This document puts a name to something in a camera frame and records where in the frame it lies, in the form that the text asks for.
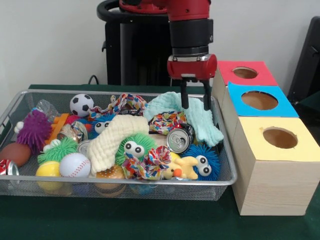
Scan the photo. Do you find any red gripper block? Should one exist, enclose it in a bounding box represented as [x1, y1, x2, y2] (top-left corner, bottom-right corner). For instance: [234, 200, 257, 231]
[166, 53, 218, 111]

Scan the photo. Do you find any light blue muslin cloth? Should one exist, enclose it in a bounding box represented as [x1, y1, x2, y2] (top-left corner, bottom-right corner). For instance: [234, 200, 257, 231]
[143, 91, 225, 148]

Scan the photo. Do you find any green spiky ball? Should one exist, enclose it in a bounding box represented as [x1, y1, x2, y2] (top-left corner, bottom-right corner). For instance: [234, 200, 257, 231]
[115, 133, 158, 166]

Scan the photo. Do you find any yellow plush duck toy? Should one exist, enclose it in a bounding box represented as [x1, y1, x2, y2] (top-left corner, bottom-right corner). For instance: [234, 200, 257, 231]
[162, 156, 199, 180]

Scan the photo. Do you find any colourful rope knot toy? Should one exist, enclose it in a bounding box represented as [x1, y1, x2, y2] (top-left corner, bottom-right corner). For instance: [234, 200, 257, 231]
[122, 146, 172, 181]

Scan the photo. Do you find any cream muslin cloth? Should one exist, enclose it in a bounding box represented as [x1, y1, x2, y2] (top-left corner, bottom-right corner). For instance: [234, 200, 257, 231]
[86, 114, 150, 176]

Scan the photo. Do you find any shallow clear mesh bin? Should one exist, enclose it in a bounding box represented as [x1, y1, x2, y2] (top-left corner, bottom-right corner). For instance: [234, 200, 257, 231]
[0, 89, 238, 202]

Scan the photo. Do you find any wooden three-hole box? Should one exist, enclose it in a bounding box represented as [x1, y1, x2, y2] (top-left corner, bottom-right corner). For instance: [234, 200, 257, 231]
[211, 60, 320, 216]

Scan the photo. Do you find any crushed drink can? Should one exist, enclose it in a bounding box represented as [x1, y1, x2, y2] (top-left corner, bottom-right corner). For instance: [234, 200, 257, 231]
[166, 123, 196, 154]

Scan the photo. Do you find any blue spiky ball with eyes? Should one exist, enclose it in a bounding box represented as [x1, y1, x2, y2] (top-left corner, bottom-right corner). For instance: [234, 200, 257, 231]
[181, 144, 221, 182]

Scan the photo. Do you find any small soccer ball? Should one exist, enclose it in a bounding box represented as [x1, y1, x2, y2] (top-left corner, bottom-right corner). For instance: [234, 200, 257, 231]
[69, 93, 95, 118]

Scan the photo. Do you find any black stand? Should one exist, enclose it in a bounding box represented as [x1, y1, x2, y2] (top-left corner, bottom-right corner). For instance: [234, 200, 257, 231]
[287, 16, 320, 101]

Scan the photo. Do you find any green covered side table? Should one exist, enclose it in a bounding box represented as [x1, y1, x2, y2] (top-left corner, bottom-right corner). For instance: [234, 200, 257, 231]
[298, 90, 320, 121]

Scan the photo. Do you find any white baseball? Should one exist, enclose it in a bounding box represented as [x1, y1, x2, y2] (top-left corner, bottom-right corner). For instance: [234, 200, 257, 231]
[59, 152, 91, 178]

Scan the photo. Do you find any dark green table cloth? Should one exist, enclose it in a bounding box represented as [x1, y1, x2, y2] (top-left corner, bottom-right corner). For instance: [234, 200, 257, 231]
[0, 84, 320, 240]

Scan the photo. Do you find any purple spiky ball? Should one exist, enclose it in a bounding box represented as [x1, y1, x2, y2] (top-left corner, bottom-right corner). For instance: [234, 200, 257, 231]
[14, 109, 53, 155]

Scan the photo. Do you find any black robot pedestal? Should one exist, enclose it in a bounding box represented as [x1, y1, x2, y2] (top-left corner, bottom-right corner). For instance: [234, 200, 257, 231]
[96, 0, 176, 86]

